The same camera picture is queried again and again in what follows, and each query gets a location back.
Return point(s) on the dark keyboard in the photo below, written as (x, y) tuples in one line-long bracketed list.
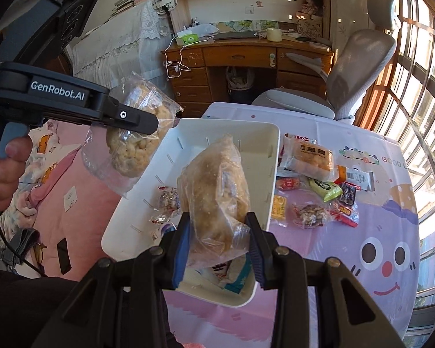
[(235, 36)]

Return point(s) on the stack of papers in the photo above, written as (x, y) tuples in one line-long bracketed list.
[(130, 3)]

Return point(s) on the green tissue box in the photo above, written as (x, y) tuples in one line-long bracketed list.
[(187, 39)]

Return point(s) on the white wooden bookshelf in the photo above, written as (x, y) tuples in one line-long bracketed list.
[(232, 7)]

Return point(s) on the clear bag of puffed snack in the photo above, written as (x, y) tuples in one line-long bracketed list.
[(134, 159)]

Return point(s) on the patterned cardboard box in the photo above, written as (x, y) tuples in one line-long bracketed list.
[(310, 27)]

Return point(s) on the white blue cake packet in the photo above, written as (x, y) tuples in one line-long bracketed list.
[(235, 279)]

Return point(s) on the red yellow snack packet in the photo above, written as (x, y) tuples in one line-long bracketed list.
[(348, 215)]

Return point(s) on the white plastic tray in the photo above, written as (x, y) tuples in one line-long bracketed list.
[(217, 130)]

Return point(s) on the clear bag of bread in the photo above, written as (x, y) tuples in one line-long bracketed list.
[(214, 195)]

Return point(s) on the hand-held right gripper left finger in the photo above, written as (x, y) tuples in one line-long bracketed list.
[(181, 253)]

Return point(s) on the white lace cover cloth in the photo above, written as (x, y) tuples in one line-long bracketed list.
[(123, 43)]

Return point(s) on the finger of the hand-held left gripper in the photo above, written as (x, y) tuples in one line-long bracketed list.
[(134, 118)]

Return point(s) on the green snack packet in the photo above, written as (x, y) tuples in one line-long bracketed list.
[(324, 188)]

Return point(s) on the green printed paper strip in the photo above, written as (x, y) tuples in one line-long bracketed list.
[(250, 25)]

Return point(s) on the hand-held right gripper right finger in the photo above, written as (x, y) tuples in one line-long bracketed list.
[(259, 257)]

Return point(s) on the plastic bag under desk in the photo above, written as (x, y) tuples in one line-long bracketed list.
[(240, 79)]

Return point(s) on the red white cookie packet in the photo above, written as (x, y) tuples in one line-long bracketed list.
[(301, 138)]

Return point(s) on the wooden desk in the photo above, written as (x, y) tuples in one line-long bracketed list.
[(239, 56)]

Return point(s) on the white barcode packet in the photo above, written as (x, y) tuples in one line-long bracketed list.
[(362, 179)]

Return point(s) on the dark brown patterned packet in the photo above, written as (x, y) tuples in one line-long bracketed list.
[(350, 194)]

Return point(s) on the red orange snack packet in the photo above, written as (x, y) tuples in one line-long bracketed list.
[(287, 183)]

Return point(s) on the small orange packet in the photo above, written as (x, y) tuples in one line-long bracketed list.
[(341, 173)]

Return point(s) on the person's left hand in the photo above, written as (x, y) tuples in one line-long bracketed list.
[(7, 181)]

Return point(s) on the clear candy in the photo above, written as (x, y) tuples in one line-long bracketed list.
[(163, 218)]

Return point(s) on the window with metal grille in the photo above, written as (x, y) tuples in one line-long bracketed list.
[(384, 90)]

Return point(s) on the grey office chair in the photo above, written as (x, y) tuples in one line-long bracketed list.
[(359, 65)]

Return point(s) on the black computer mouse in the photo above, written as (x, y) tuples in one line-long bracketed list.
[(303, 38)]

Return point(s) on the pink blanket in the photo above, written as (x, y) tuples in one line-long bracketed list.
[(94, 217)]

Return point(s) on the cat print bed sheet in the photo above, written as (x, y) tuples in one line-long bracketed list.
[(43, 163)]

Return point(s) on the small doll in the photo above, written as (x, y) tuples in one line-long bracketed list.
[(311, 3)]

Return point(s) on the black flat rectangle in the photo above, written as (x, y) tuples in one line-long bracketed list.
[(64, 257)]

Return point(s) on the printed white cloth bag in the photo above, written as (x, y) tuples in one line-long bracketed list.
[(165, 2)]

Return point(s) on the cream cup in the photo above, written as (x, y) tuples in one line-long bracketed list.
[(274, 34)]

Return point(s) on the clear nut packet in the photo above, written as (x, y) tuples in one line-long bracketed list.
[(310, 215)]

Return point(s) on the cartoon printed tablecloth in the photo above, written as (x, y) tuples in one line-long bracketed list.
[(366, 224)]

